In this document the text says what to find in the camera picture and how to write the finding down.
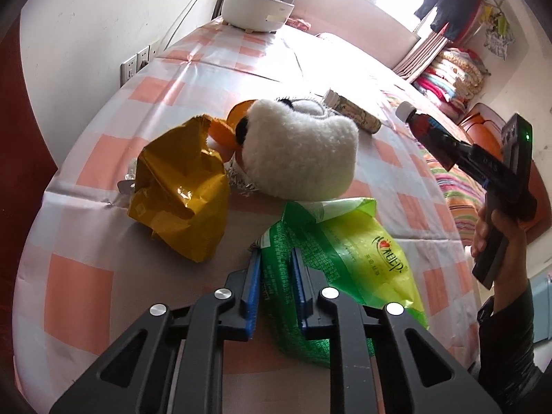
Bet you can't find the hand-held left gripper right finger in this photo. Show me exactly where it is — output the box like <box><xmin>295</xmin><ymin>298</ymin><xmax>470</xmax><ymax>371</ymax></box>
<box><xmin>290</xmin><ymin>249</ymin><xmax>504</xmax><ymax>414</ymax></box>

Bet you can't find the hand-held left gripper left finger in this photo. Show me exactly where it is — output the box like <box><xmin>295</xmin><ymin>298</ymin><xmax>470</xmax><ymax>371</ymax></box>
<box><xmin>49</xmin><ymin>251</ymin><xmax>263</xmax><ymax>414</ymax></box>

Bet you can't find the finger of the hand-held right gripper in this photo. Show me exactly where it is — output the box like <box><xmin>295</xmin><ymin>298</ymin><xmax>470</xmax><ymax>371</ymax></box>
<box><xmin>431</xmin><ymin>130</ymin><xmax>474</xmax><ymax>172</ymax></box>

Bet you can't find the dark bottle with white cap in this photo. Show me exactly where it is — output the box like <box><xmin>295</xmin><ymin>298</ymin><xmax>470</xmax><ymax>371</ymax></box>
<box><xmin>396</xmin><ymin>101</ymin><xmax>453</xmax><ymax>152</ymax></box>

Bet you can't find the green plastic packet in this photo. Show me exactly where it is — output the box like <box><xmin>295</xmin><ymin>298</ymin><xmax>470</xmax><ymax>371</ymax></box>
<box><xmin>259</xmin><ymin>197</ymin><xmax>430</xmax><ymax>369</ymax></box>

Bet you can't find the person's right forearm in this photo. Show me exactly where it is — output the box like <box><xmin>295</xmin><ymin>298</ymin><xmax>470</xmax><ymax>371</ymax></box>
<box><xmin>476</xmin><ymin>276</ymin><xmax>552</xmax><ymax>414</ymax></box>

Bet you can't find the person's right hand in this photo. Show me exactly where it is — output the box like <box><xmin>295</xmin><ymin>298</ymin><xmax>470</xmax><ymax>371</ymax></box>
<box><xmin>470</xmin><ymin>205</ymin><xmax>530</xmax><ymax>306</ymax></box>

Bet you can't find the wooden bed headboard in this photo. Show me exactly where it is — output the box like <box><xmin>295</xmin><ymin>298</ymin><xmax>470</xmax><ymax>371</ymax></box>
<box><xmin>459</xmin><ymin>102</ymin><xmax>541</xmax><ymax>242</ymax></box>

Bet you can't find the stack of folded blankets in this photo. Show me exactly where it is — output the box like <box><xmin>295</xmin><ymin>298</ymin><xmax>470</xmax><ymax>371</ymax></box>
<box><xmin>412</xmin><ymin>47</ymin><xmax>488</xmax><ymax>119</ymax></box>

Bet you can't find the pink striped curtain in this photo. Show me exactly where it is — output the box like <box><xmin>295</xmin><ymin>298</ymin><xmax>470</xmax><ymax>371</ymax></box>
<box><xmin>392</xmin><ymin>30</ymin><xmax>451</xmax><ymax>80</ymax></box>

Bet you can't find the patterned cylindrical tube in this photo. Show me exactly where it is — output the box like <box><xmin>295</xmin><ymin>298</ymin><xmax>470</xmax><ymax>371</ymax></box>
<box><xmin>323</xmin><ymin>88</ymin><xmax>382</xmax><ymax>134</ymax></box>

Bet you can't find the light blue box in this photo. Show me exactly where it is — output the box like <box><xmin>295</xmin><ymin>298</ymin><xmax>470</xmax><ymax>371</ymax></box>
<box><xmin>532</xmin><ymin>274</ymin><xmax>552</xmax><ymax>342</ymax></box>

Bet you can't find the yellow snack bag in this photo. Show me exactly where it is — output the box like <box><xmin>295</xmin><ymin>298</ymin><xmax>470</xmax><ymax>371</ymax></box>
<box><xmin>128</xmin><ymin>114</ymin><xmax>231</xmax><ymax>264</ymax></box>

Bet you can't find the row of hanging clothes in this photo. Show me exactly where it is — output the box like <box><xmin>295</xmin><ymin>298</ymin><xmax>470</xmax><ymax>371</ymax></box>
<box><xmin>403</xmin><ymin>0</ymin><xmax>517</xmax><ymax>59</ymax></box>

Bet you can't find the white plush toy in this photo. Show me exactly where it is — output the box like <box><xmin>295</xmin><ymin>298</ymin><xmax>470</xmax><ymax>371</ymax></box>
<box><xmin>235</xmin><ymin>97</ymin><xmax>359</xmax><ymax>201</ymax></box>

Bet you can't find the white round utensil holder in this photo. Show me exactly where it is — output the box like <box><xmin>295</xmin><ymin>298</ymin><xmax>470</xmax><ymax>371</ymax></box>
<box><xmin>221</xmin><ymin>0</ymin><xmax>295</xmax><ymax>34</ymax></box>

